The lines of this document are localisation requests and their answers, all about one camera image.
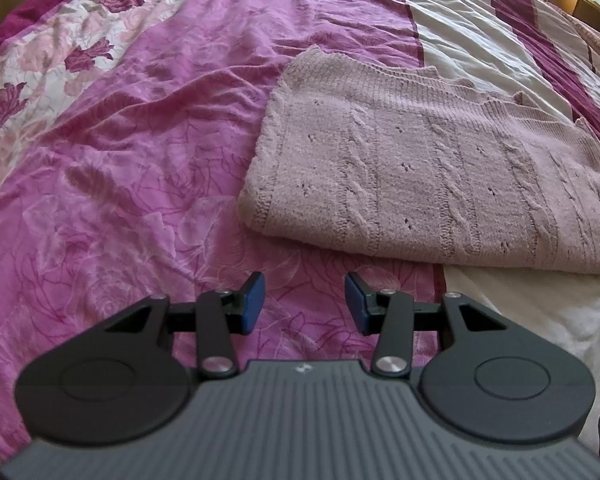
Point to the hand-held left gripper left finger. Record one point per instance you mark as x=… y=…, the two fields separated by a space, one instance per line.
x=250 y=306

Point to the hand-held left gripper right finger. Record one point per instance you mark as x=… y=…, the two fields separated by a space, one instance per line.
x=355 y=306

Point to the pink knit sweater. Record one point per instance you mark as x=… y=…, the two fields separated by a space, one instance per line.
x=405 y=160

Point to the pink magenta patchwork bedspread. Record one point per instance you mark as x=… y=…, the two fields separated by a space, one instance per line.
x=130 y=150

